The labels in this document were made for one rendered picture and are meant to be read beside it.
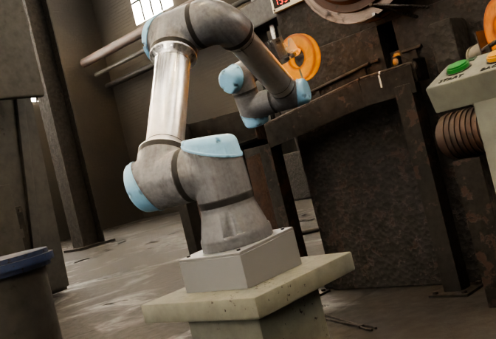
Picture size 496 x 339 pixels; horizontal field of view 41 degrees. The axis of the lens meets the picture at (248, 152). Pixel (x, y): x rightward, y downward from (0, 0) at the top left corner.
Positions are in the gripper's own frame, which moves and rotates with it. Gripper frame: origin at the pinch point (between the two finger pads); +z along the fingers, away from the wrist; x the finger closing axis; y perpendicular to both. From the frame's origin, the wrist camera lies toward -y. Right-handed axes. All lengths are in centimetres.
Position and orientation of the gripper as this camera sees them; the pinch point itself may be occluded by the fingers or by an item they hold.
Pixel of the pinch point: (297, 52)
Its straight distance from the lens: 218.9
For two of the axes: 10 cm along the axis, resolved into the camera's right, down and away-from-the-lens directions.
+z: 6.0, -4.0, 6.9
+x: -6.8, 2.0, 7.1
